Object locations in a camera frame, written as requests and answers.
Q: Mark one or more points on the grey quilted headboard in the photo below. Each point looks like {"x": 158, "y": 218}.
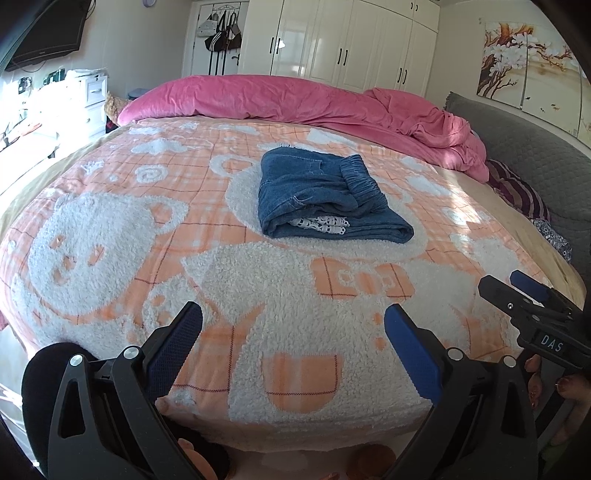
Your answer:
{"x": 554, "y": 175}

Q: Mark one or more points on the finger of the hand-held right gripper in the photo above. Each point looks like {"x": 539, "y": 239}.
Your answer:
{"x": 531, "y": 284}
{"x": 508, "y": 300}

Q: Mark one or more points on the blue bin lid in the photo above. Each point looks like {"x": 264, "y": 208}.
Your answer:
{"x": 135, "y": 93}

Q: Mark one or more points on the dark hanging bag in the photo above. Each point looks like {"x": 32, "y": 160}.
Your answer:
{"x": 235, "y": 34}

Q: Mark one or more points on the white door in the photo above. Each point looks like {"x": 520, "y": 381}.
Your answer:
{"x": 196, "y": 55}

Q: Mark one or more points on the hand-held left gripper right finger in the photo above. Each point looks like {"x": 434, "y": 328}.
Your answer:
{"x": 413, "y": 350}

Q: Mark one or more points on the black striped hanging bag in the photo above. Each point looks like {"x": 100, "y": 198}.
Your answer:
{"x": 218, "y": 39}

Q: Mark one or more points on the pink duvet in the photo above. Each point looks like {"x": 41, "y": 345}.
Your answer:
{"x": 286, "y": 99}

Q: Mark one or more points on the flower wall painting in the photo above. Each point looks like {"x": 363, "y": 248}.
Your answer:
{"x": 531, "y": 69}

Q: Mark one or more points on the purple striped pillow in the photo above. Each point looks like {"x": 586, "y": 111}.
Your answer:
{"x": 519, "y": 189}

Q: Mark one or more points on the black flat television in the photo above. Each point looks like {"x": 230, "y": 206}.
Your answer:
{"x": 46, "y": 32}

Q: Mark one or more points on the brown plush toy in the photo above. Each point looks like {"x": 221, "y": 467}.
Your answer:
{"x": 115, "y": 105}

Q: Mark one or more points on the white drawer cabinet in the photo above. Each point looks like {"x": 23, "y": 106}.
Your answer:
{"x": 92, "y": 101}

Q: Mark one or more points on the floral patterned pillow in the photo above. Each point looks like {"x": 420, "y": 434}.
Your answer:
{"x": 554, "y": 240}

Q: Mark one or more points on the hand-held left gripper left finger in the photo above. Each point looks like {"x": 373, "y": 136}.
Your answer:
{"x": 178, "y": 341}

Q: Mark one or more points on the white hanging bag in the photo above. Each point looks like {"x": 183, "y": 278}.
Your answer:
{"x": 207, "y": 26}

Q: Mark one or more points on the orange white printed fleece blanket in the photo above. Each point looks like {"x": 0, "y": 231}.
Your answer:
{"x": 231, "y": 286}

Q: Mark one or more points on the person's right hand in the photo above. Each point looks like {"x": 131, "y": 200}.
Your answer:
{"x": 577, "y": 387}

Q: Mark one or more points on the blue denim pants lace trim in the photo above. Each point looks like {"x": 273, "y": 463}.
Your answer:
{"x": 323, "y": 194}

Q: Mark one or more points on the white wardrobe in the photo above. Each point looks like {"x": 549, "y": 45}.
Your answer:
{"x": 351, "y": 41}

